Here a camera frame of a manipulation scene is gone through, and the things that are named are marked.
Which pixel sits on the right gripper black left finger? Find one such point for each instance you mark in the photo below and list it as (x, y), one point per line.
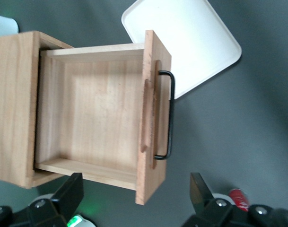
(68, 194)

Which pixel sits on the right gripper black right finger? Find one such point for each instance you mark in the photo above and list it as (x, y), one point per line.
(205, 208)

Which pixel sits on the light wooden drawer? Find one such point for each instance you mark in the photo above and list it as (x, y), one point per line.
(98, 106)

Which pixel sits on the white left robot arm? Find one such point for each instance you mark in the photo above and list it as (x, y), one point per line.
(4, 26)

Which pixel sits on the oak wooden drawer cabinet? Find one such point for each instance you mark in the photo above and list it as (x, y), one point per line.
(13, 106)

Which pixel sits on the red bottle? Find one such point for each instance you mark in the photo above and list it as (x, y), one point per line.
(238, 198)

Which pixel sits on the beige plastic tray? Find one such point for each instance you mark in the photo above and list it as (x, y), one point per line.
(193, 47)

